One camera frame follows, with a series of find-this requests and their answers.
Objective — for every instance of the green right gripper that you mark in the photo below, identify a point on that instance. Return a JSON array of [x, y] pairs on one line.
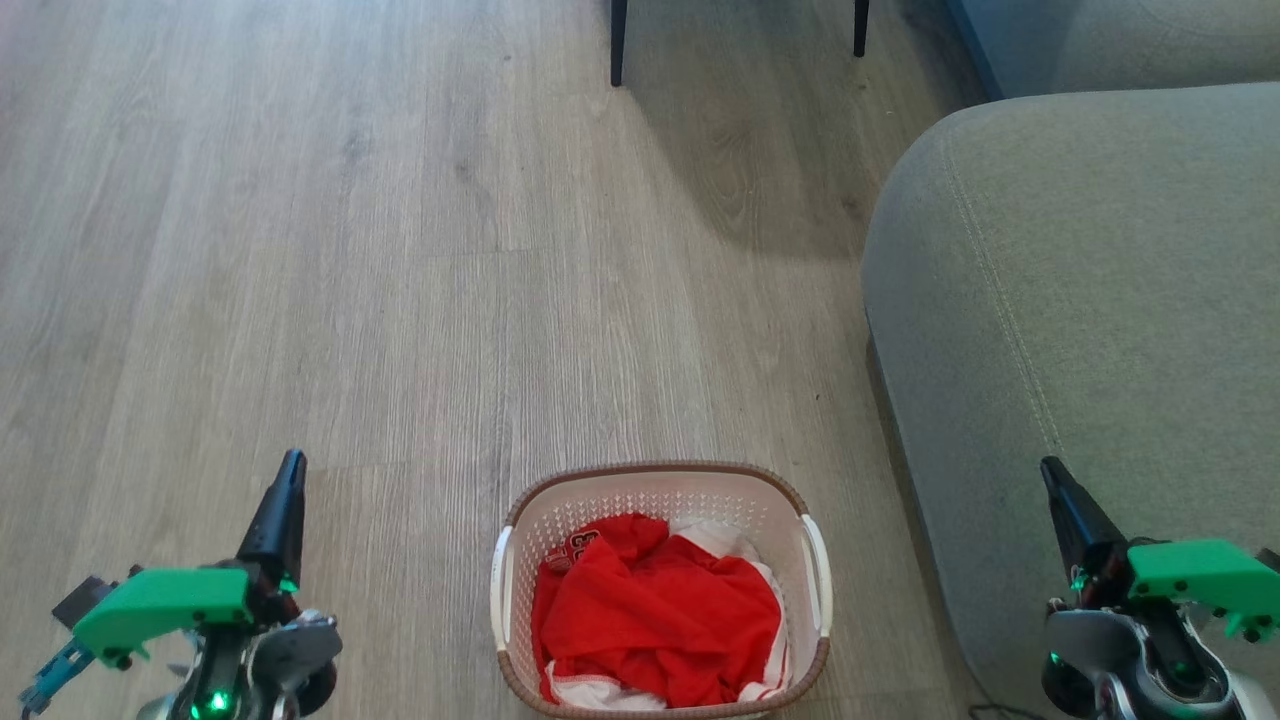
[[1200, 575]]

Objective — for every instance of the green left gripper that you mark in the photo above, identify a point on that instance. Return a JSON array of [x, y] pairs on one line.
[[160, 600]]

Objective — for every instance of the white laundry basket brown rim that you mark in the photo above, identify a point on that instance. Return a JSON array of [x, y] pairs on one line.
[[650, 495]]

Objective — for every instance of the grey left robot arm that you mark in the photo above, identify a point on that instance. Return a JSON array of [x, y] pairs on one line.
[[290, 650]]

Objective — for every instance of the large beige fabric sofa section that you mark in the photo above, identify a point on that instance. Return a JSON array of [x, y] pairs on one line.
[[1080, 300]]

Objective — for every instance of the white garment with red trim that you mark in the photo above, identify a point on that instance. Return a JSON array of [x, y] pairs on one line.
[[720, 540]]

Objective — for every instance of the black camera box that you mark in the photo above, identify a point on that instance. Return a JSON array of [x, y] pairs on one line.
[[85, 600]]

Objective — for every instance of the teal plastic bracket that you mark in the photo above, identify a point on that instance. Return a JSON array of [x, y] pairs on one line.
[[55, 680]]

